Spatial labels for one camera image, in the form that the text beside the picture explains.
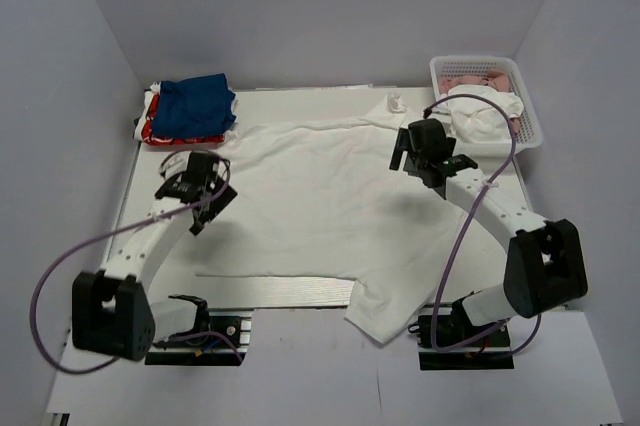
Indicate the white printed t-shirt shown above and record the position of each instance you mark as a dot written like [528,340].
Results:
[318,199]

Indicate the white plastic basket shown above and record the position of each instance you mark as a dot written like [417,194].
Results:
[529,134]

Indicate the white crumpled shirt in basket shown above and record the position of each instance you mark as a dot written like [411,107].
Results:
[475,121]

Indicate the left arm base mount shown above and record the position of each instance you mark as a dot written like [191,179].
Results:
[223,340]

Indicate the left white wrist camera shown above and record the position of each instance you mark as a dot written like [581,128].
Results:
[175,163]

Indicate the pink garment in basket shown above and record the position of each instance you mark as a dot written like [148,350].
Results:
[494,78]

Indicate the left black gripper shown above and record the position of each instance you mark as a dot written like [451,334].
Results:
[220,201]

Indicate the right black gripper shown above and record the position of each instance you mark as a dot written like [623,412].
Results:
[403,144]

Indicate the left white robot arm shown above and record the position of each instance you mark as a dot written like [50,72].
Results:
[111,312]

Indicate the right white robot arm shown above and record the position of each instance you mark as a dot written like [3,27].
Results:
[544,260]

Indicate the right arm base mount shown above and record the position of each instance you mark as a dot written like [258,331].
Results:
[492,352]

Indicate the blue t-shirt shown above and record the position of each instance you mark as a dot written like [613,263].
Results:
[194,108]

